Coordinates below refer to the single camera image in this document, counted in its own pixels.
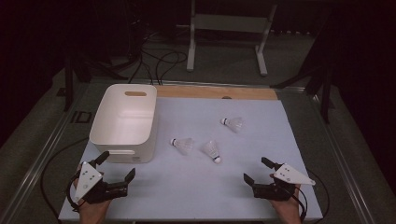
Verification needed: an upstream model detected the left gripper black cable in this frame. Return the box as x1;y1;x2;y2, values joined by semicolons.
40;136;92;218

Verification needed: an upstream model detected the pale blue table mat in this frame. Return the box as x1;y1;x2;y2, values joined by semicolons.
58;96;324;222

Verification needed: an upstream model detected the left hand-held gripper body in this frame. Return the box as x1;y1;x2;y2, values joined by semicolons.
73;161;129;205

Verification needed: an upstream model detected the white shuttlecock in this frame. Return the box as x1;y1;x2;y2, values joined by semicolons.
220;116;245;133
200;140;222;164
170;137;195;156

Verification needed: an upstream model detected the person's right hand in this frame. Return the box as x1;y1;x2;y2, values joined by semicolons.
269;185;304;224

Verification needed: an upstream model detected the white plastic bin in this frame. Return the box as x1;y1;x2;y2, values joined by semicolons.
89;83;159;164

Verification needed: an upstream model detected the white metal stand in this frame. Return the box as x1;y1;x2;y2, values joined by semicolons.
177;0;278;77

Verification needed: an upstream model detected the person's left hand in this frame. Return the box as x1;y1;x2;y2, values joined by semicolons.
73;178;112;224

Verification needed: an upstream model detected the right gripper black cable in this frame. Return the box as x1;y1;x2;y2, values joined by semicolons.
281;169;331;224

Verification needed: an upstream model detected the black floor cable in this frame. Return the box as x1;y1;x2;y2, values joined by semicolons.
154;50;189;86
128;50;154;85

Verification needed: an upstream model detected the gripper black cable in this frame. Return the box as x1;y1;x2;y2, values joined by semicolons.
281;169;331;224
40;136;92;218

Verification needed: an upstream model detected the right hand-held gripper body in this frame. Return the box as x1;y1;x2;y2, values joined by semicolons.
252;163;317;202

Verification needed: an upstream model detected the aluminium floor rail frame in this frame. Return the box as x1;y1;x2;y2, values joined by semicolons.
0;77;375;224

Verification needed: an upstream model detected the black tripod stand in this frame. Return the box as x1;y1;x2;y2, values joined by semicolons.
64;52;129;112
270;8;335;124

